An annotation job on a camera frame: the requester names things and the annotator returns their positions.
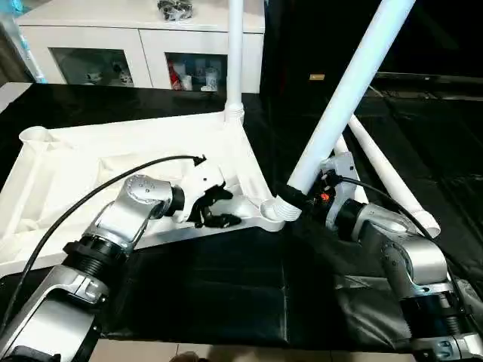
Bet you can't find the white plastic table leg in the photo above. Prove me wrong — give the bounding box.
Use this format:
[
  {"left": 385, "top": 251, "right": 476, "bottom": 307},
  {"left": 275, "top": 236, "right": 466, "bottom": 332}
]
[
  {"left": 334, "top": 136, "right": 371, "bottom": 206},
  {"left": 223, "top": 0, "right": 247, "bottom": 123},
  {"left": 260, "top": 0, "right": 417, "bottom": 222},
  {"left": 348, "top": 115, "right": 441, "bottom": 240}
]

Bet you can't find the white plastic table top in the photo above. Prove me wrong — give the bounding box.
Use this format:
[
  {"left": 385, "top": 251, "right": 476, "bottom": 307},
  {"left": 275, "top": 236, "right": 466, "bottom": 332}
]
[{"left": 0, "top": 111, "right": 288, "bottom": 277}]

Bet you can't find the black work mat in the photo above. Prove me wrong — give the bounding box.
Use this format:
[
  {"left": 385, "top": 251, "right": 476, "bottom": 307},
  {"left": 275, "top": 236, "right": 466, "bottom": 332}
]
[{"left": 0, "top": 81, "right": 483, "bottom": 355}]

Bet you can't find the glossy black long bar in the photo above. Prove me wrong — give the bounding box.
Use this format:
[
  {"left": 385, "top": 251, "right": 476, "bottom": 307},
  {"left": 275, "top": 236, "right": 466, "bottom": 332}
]
[{"left": 376, "top": 71, "right": 483, "bottom": 87}]

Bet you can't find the white cabinet with glass doors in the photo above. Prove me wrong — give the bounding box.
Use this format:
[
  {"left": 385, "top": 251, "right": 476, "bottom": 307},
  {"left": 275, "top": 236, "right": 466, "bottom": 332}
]
[{"left": 17, "top": 0, "right": 265, "bottom": 94}]

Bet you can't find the crumpled silver black object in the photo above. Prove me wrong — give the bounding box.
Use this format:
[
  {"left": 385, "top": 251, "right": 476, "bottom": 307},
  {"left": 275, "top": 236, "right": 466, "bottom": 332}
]
[{"left": 157, "top": 0, "right": 194, "bottom": 23}]

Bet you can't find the light blue plastic bottle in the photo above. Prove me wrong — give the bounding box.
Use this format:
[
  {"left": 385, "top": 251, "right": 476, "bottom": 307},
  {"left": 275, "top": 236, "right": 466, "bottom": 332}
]
[{"left": 0, "top": 0, "right": 46, "bottom": 84}]

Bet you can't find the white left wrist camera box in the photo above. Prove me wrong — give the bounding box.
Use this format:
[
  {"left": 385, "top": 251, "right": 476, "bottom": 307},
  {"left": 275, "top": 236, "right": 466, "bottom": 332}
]
[{"left": 177, "top": 162, "right": 228, "bottom": 221}]

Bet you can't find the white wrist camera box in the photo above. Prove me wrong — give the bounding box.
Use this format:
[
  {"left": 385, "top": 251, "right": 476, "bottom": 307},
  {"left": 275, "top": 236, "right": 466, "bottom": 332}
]
[
  {"left": 320, "top": 154, "right": 357, "bottom": 191},
  {"left": 177, "top": 162, "right": 228, "bottom": 221}
]

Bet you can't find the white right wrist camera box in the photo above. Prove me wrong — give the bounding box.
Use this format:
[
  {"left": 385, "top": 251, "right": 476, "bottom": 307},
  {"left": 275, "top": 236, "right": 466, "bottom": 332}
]
[{"left": 320, "top": 154, "right": 357, "bottom": 191}]

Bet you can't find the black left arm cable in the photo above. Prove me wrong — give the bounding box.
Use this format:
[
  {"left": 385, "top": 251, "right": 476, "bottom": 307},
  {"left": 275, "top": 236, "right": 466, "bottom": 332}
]
[{"left": 0, "top": 155, "right": 207, "bottom": 334}]

